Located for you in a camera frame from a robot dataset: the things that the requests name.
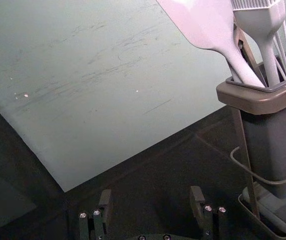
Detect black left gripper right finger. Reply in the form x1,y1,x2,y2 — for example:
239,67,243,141
189,185,228,240

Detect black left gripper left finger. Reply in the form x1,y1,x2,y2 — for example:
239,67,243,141
79,189,113,240

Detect black rack with steel bars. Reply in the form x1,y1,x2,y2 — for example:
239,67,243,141
230,107,286,239

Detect black table cloth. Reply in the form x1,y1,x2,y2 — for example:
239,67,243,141
0,94,286,240

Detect grey utensil holder brown rim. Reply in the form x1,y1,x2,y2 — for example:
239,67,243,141
216,74,286,200

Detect pale grey silicone spatula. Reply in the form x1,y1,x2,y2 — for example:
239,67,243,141
155,0,266,88

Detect pale grey silicone basting brush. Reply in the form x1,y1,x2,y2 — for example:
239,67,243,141
231,0,286,87

